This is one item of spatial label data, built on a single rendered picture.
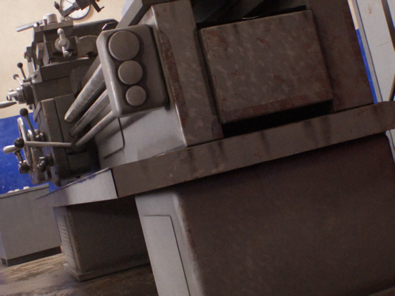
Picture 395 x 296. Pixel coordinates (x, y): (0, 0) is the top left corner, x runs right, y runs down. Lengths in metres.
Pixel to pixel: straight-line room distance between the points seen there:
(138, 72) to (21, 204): 4.19
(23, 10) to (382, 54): 3.58
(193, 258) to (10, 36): 5.85
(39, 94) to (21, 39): 4.55
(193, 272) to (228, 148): 0.28
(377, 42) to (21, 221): 3.52
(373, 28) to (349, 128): 4.96
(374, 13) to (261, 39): 4.95
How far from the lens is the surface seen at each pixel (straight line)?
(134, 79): 1.48
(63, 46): 2.68
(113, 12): 7.37
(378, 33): 6.47
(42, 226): 5.63
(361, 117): 1.61
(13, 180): 6.97
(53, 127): 2.58
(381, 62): 6.51
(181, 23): 1.52
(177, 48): 1.50
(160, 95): 1.50
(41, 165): 2.49
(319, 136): 1.56
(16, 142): 2.53
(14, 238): 5.60
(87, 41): 3.60
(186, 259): 1.52
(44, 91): 2.65
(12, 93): 2.78
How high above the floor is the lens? 0.43
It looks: 2 degrees up
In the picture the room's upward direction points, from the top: 14 degrees counter-clockwise
